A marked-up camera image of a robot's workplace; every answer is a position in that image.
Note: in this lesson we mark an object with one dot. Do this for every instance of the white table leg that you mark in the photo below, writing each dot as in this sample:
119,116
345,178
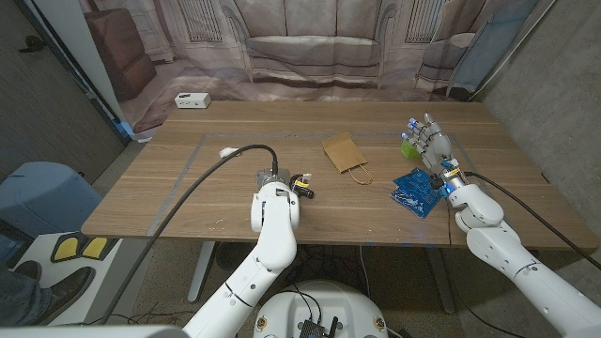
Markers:
202,272

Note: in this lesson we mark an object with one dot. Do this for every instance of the white board with yellow pads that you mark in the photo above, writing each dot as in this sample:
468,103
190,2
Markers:
66,249

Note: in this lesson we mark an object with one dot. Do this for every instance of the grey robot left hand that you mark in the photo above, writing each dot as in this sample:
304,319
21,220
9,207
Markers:
272,177

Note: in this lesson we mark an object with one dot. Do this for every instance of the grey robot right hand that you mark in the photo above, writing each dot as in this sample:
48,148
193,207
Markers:
436,143

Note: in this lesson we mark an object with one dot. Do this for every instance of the white robot torso dome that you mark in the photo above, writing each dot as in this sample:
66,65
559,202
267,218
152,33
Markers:
324,305

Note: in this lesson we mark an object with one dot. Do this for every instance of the printed sofa room backdrop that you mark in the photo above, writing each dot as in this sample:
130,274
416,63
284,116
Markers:
310,47

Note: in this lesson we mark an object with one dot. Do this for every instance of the round black floor fan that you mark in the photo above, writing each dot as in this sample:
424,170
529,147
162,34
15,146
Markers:
230,256

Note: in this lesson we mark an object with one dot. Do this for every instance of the brown paper bag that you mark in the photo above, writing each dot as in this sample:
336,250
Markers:
344,152

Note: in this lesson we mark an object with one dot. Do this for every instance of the blue-grey plastic bin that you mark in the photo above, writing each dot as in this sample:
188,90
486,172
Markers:
42,197

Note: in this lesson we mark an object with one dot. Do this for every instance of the white crumpled tissue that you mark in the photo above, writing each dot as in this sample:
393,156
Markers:
226,152

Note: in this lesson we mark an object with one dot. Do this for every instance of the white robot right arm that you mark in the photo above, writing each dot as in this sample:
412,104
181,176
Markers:
516,263

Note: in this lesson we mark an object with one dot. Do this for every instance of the person in blue jeans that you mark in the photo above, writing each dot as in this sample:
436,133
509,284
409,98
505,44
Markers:
23,296

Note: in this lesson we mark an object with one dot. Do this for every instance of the black grip strengthener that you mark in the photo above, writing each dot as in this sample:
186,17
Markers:
306,192

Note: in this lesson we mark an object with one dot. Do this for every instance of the grey table leg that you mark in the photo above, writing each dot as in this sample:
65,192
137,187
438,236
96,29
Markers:
441,281

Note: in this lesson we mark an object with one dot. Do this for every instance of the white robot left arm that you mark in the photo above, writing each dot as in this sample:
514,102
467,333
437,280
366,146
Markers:
274,225

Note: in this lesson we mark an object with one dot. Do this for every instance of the small white box device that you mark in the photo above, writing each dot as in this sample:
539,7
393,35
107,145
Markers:
192,100

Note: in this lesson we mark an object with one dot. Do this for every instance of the green plastic cube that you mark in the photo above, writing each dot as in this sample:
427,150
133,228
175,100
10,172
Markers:
407,150

